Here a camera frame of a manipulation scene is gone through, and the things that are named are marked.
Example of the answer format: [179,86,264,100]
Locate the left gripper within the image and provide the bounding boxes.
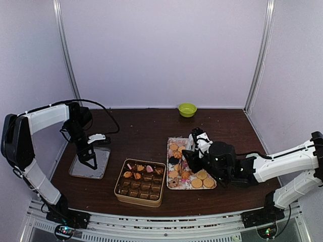
[64,121,96,170]

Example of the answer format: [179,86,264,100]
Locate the steel kitchen tongs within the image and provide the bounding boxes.
[176,134,195,179]

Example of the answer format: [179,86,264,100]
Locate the orange sandwich cookie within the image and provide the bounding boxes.
[133,172,142,180]

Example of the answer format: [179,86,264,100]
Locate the flower shaped cookie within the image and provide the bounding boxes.
[136,164,145,172]

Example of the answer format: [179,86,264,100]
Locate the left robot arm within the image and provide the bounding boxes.
[1,101,97,205]

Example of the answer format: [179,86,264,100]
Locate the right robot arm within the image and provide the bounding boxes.
[182,128,322,223]

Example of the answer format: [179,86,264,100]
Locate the silver tin lid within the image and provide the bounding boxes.
[69,147,111,179]

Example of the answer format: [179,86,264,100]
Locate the round golden biscuit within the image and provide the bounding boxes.
[203,178,215,188]
[191,178,203,189]

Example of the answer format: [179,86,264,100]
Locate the floral cookie tray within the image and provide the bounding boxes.
[166,138,217,190]

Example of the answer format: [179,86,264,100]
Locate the black sandwich cookie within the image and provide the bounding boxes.
[169,156,179,165]

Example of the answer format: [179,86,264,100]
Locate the green plastic bowl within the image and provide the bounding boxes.
[178,103,197,118]

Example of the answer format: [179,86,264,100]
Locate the gold cookie tin box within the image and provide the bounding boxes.
[114,158,166,207]

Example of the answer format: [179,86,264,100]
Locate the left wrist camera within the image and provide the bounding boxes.
[87,134,111,144]

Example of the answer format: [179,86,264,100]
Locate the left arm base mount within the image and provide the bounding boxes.
[46,210,90,241]

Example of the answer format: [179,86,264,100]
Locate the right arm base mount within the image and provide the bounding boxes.
[241,208,285,240]

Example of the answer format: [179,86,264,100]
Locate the front aluminium rail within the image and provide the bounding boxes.
[18,200,312,241]

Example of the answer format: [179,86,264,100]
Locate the left aluminium frame post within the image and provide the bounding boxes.
[52,0,81,99]

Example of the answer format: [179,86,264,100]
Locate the aluminium frame post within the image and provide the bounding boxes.
[52,0,81,99]
[244,0,277,115]

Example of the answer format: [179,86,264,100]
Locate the right aluminium frame post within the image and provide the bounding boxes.
[244,0,277,115]

